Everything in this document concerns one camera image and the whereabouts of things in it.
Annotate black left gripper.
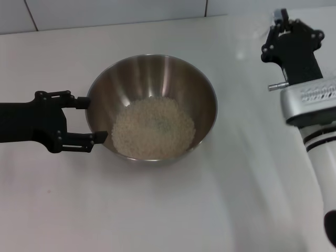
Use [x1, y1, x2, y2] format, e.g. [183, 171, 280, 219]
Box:
[0, 90, 109, 154]

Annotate grey gripper cable with plug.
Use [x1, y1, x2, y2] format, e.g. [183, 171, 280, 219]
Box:
[268, 81, 289, 91]

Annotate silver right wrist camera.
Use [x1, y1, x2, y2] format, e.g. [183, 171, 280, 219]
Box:
[280, 78, 336, 126]

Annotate white rice grains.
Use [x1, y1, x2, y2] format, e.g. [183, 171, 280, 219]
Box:
[112, 96, 196, 160]

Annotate stainless steel mixing bowl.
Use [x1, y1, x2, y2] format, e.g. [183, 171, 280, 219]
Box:
[85, 54, 218, 166]

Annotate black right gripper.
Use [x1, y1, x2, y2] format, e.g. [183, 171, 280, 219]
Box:
[261, 18, 325, 85]

